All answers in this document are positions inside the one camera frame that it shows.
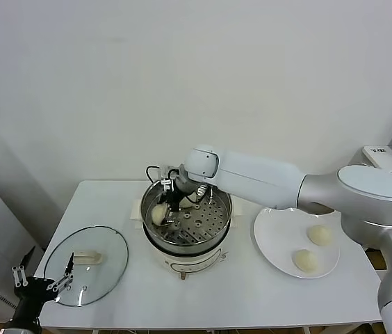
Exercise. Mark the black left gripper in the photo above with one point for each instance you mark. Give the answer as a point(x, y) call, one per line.
point(31, 295)

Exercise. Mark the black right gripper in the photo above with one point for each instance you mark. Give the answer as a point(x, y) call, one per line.
point(173, 196)

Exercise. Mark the round glass pot lid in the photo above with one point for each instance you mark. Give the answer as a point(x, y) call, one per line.
point(105, 264)

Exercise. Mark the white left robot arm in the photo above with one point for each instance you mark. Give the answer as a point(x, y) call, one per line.
point(20, 327)

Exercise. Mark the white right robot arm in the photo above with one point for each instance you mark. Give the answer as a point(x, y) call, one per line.
point(258, 177)

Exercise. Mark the perforated steel steamer basket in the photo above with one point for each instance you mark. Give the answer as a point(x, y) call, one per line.
point(203, 226)

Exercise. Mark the white electric cooker base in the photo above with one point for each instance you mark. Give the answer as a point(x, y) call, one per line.
point(189, 264)

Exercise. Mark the round white plate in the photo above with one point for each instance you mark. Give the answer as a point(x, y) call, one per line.
point(279, 236)

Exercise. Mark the white side desk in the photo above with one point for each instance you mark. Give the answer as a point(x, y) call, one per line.
point(376, 156)

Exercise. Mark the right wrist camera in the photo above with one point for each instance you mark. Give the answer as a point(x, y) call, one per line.
point(169, 172)

